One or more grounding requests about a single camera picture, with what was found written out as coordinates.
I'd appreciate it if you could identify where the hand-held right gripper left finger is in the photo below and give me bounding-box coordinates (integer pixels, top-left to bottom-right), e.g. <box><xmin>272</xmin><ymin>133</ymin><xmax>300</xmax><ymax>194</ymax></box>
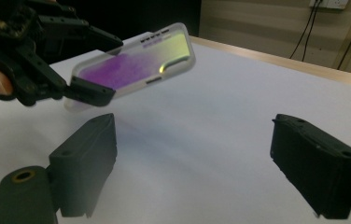
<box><xmin>49</xmin><ymin>112</ymin><xmax>118</xmax><ymax>218</ymax></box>

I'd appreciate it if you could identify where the white wall power socket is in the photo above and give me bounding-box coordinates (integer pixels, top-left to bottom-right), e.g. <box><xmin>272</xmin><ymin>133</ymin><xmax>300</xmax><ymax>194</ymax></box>
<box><xmin>308</xmin><ymin>0</ymin><xmax>350</xmax><ymax>10</ymax></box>

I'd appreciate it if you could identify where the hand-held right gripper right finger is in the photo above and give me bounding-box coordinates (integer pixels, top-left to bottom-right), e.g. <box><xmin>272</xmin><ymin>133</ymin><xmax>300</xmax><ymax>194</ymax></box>
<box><xmin>269</xmin><ymin>113</ymin><xmax>351</xmax><ymax>220</ymax></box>

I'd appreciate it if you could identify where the translucent purple gradient phone case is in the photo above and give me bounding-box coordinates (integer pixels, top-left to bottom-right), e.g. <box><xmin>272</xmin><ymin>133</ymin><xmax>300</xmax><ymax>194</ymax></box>
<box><xmin>63</xmin><ymin>21</ymin><xmax>197</xmax><ymax>113</ymax></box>

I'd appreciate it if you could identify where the black power cable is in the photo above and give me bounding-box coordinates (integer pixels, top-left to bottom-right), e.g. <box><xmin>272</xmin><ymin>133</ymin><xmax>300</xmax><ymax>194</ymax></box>
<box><xmin>301</xmin><ymin>0</ymin><xmax>325</xmax><ymax>63</ymax></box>
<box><xmin>289</xmin><ymin>0</ymin><xmax>318</xmax><ymax>60</ymax></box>

